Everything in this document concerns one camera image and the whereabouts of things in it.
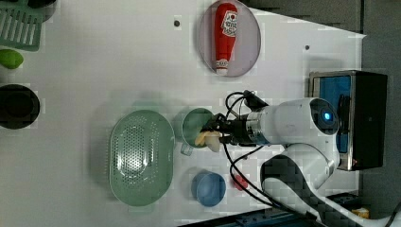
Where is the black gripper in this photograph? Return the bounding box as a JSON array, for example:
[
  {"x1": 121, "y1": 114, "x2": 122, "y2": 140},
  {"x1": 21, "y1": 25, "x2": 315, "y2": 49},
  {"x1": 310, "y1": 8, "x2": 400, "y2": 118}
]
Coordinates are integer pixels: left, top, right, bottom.
[{"x1": 201, "y1": 113, "x2": 253, "y2": 146}]

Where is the peeled toy banana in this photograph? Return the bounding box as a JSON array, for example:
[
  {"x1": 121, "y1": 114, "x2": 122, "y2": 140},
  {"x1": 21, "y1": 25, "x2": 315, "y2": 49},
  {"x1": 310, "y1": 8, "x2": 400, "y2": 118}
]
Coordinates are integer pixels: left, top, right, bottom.
[{"x1": 195, "y1": 131, "x2": 220, "y2": 152}]

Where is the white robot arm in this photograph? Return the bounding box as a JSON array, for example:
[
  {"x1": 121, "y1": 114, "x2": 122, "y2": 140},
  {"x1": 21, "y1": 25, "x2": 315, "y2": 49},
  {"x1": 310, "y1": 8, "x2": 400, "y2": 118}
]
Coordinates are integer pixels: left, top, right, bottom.
[{"x1": 202, "y1": 97, "x2": 400, "y2": 227}]

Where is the green mug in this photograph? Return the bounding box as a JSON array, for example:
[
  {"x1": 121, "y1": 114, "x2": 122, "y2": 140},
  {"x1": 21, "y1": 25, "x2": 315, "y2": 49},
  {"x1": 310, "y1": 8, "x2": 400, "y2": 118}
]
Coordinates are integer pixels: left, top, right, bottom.
[{"x1": 178, "y1": 108, "x2": 213, "y2": 156}]

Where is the red toy strawberry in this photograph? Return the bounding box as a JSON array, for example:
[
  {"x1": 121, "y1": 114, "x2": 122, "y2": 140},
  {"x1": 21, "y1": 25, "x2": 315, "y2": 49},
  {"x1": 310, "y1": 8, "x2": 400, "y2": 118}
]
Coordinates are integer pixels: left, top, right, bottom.
[{"x1": 233, "y1": 175, "x2": 248, "y2": 191}]

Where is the blue cup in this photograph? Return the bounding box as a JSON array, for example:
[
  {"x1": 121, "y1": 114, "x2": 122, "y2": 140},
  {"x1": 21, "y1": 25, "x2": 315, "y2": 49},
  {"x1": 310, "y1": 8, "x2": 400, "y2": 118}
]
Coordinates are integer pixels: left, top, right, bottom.
[{"x1": 191, "y1": 170, "x2": 226, "y2": 207}]

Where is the green perforated colander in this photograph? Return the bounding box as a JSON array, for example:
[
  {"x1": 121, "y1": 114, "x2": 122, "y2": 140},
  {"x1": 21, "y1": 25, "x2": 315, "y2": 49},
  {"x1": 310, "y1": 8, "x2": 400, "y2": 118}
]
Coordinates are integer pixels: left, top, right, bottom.
[{"x1": 109, "y1": 110, "x2": 175, "y2": 206}]

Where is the grey round plate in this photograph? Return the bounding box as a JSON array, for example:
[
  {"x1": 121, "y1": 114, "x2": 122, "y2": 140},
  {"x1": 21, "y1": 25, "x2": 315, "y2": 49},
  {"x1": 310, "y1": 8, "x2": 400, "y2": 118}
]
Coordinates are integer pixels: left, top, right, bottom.
[{"x1": 197, "y1": 0, "x2": 261, "y2": 77}]

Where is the red ketchup bottle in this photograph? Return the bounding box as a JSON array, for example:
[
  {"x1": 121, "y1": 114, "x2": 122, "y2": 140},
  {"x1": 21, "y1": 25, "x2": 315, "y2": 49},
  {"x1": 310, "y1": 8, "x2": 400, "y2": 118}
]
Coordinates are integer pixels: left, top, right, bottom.
[{"x1": 214, "y1": 3, "x2": 237, "y2": 76}]

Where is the silver black toaster oven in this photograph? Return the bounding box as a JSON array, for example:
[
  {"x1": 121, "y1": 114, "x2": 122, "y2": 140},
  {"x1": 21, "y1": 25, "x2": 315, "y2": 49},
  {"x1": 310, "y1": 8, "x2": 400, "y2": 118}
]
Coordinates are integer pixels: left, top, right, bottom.
[{"x1": 308, "y1": 70, "x2": 388, "y2": 171}]

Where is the black round bowl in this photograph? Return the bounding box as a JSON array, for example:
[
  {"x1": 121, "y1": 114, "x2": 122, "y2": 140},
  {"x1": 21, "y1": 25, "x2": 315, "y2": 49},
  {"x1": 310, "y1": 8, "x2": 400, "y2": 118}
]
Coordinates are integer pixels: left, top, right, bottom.
[{"x1": 0, "y1": 84, "x2": 41, "y2": 130}]

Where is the green toy fruit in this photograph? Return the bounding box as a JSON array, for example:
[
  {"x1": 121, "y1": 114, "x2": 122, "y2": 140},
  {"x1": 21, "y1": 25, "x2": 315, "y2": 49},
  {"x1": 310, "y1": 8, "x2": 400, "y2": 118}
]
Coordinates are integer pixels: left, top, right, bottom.
[{"x1": 0, "y1": 49, "x2": 24, "y2": 69}]

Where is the green dish rack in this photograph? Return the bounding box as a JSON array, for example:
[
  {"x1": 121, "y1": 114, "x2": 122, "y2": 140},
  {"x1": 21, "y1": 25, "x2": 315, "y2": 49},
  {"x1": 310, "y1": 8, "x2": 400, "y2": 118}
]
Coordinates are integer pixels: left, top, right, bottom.
[{"x1": 0, "y1": 0, "x2": 44, "y2": 52}]

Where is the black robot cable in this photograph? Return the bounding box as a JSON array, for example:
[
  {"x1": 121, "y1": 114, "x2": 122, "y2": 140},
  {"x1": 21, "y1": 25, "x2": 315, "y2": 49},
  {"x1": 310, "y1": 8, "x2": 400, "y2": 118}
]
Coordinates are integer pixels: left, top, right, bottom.
[{"x1": 221, "y1": 89, "x2": 320, "y2": 221}]

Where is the blue metal frame rail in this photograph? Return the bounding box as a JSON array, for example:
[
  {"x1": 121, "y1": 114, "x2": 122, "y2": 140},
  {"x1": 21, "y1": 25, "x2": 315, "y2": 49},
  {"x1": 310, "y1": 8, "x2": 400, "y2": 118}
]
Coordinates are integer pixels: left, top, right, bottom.
[{"x1": 181, "y1": 192, "x2": 358, "y2": 227}]

